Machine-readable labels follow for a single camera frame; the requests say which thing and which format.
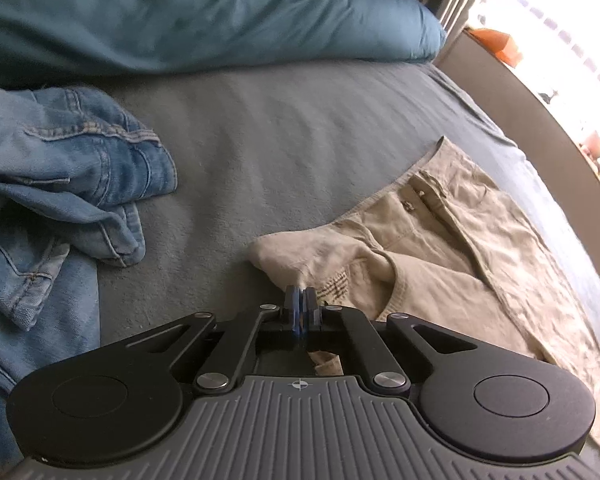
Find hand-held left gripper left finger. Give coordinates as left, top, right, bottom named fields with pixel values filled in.
left=125, top=286, right=303, bottom=395

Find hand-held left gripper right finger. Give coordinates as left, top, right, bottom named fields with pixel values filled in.
left=302, top=287, right=481, bottom=395

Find beige pants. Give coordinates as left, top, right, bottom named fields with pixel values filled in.
left=247, top=136, right=600, bottom=467

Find blue jeans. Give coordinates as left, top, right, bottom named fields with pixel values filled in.
left=0, top=82, right=179, bottom=403

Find teal duvet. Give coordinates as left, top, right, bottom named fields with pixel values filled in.
left=0, top=0, right=449, bottom=92

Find orange bag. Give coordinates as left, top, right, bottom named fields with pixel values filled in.
left=467, top=27, right=524, bottom=68

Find pink pot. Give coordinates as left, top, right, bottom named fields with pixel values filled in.
left=577, top=130, right=600, bottom=162

